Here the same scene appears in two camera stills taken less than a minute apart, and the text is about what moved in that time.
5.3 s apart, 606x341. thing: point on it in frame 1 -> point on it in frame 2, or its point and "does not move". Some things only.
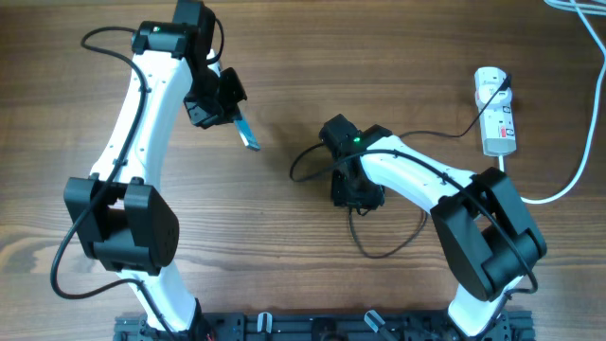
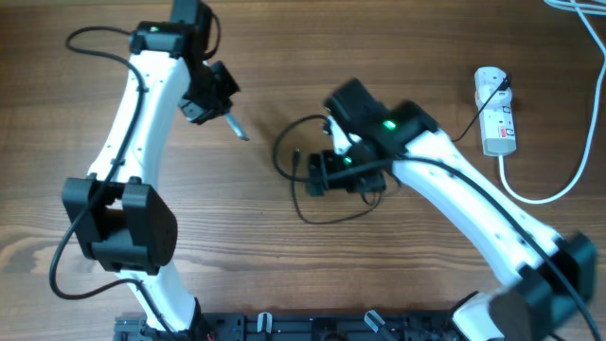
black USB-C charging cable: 426,211 -> 378,199
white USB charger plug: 484,93 does not move
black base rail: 323,326 does not move
